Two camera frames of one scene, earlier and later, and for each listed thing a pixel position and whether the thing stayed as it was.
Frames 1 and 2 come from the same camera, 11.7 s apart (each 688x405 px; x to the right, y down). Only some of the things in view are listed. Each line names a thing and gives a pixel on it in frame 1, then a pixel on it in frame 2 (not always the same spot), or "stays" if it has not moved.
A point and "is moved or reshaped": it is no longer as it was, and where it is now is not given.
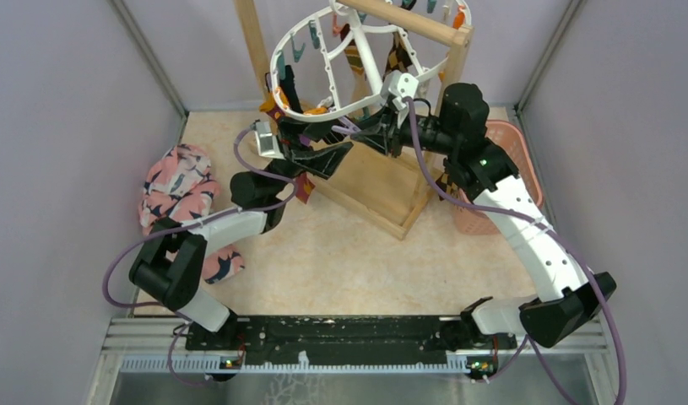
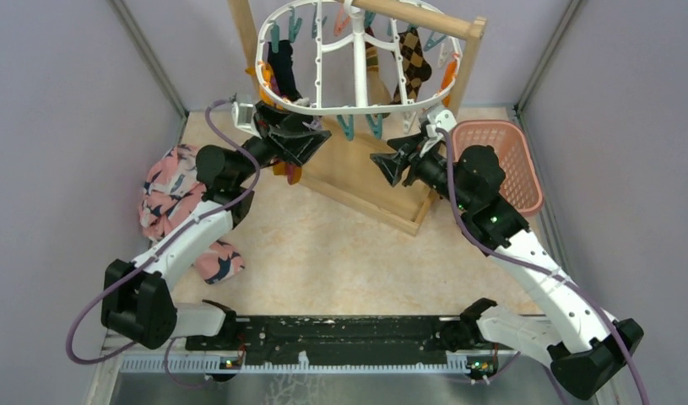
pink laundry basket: (510, 141) stays
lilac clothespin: (349, 127) is moved or reshaped
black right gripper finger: (382, 121) -> (407, 144)
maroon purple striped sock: (304, 186) is moved or reshaped
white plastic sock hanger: (364, 35) is moved or reshaped
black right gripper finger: (381, 142) -> (392, 164)
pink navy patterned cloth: (178, 186) stays
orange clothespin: (269, 102) -> (268, 74)
